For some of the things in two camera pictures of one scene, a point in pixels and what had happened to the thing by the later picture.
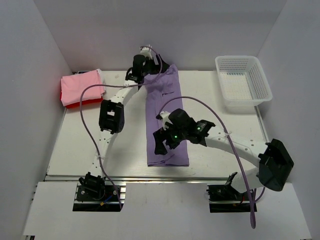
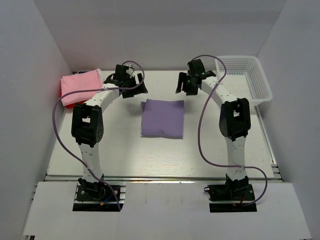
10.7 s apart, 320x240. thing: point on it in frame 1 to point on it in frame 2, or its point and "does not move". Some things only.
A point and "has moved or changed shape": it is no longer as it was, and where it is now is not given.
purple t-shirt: (163, 93) has moved or changed shape
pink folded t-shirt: (72, 85) does not move
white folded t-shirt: (102, 79) does not move
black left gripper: (156, 67) to (140, 89)
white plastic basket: (242, 85) does not move
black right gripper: (160, 136) to (182, 78)
